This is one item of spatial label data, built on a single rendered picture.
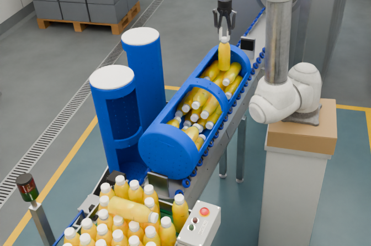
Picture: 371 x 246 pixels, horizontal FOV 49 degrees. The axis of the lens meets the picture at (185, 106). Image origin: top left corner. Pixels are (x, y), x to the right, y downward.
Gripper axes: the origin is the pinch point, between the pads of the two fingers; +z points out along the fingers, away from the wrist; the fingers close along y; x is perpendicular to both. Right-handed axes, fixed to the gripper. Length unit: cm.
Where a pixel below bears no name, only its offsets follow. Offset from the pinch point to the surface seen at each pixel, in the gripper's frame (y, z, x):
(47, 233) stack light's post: 35, 42, 122
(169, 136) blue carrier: -3, 13, 76
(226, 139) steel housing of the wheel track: -12, 49, 29
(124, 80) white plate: 58, 31, 19
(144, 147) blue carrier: 11, 24, 76
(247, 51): 1, 36, -49
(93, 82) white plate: 75, 31, 28
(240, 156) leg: -7, 107, -20
